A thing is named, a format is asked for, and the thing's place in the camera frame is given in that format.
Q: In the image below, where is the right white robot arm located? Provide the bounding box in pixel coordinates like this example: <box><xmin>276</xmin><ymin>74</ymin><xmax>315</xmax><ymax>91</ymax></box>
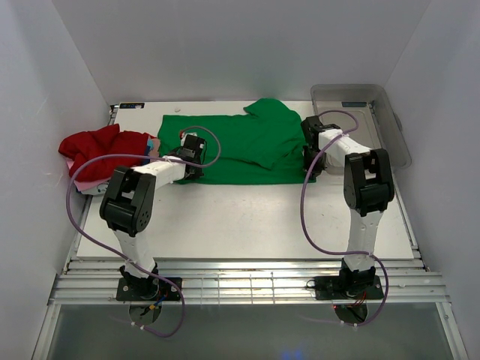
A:
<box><xmin>301</xmin><ymin>115</ymin><xmax>395</xmax><ymax>300</ymax></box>

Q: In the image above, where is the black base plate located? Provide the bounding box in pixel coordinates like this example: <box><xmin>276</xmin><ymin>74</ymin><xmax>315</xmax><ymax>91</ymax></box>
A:
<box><xmin>115</xmin><ymin>277</ymin><xmax>180</xmax><ymax>302</ymax></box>
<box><xmin>313</xmin><ymin>275</ymin><xmax>384</xmax><ymax>300</ymax></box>

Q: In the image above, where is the blue label sticker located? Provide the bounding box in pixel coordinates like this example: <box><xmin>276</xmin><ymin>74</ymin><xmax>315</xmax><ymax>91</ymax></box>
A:
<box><xmin>118</xmin><ymin>103</ymin><xmax>145</xmax><ymax>110</ymax></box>

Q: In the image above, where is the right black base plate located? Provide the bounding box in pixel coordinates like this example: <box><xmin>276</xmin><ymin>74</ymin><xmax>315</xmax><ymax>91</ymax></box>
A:
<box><xmin>313</xmin><ymin>275</ymin><xmax>384</xmax><ymax>300</ymax></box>

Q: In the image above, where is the grey plastic bin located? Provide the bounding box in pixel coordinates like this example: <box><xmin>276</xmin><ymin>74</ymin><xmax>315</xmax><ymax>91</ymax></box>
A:
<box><xmin>310</xmin><ymin>84</ymin><xmax>412</xmax><ymax>170</ymax></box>

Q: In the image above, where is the green t shirt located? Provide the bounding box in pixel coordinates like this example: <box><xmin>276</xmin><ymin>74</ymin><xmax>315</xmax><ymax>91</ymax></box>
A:
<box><xmin>157</xmin><ymin>98</ymin><xmax>306</xmax><ymax>185</ymax></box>

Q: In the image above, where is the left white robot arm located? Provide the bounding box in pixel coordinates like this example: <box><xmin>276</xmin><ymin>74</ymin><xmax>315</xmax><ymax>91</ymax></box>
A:
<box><xmin>100</xmin><ymin>133</ymin><xmax>206</xmax><ymax>299</ymax></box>

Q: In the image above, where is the red t shirt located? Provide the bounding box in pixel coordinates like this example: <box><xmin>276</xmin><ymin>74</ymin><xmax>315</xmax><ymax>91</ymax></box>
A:
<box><xmin>58</xmin><ymin>124</ymin><xmax>159</xmax><ymax>182</ymax></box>

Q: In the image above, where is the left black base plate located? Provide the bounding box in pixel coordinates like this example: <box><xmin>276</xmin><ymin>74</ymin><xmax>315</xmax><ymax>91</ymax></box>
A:
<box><xmin>115</xmin><ymin>277</ymin><xmax>180</xmax><ymax>302</ymax></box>

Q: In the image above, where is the aluminium frame rail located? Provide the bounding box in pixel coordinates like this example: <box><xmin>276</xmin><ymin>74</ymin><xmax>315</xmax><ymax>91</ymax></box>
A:
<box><xmin>49</xmin><ymin>258</ymin><xmax>450</xmax><ymax>305</ymax></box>

